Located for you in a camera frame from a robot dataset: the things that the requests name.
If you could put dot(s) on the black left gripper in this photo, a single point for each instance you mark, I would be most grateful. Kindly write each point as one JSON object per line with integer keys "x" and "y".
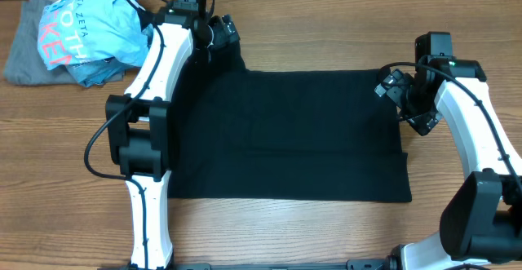
{"x": 221, "y": 37}

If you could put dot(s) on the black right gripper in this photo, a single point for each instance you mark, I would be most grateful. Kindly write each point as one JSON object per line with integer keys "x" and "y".
{"x": 402, "y": 99}

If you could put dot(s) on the black t-shirt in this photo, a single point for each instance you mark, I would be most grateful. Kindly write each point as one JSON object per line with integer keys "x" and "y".
{"x": 319, "y": 135}

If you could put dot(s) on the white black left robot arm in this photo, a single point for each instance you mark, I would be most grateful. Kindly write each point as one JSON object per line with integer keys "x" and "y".
{"x": 141, "y": 141}

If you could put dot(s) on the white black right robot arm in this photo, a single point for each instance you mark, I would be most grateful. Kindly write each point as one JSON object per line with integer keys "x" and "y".
{"x": 481, "y": 225}

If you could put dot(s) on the black garment in pile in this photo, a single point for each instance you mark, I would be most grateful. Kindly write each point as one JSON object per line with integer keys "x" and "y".
{"x": 146, "y": 18}

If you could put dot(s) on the light blue printed t-shirt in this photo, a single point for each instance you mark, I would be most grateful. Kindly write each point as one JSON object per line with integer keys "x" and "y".
{"x": 68, "y": 12}

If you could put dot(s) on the folded blue denim jeans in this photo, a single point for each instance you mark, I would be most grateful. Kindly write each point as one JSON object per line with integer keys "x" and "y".
{"x": 102, "y": 52}

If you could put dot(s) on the folded grey garment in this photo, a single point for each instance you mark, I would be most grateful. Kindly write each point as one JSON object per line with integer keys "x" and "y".
{"x": 24, "y": 65}

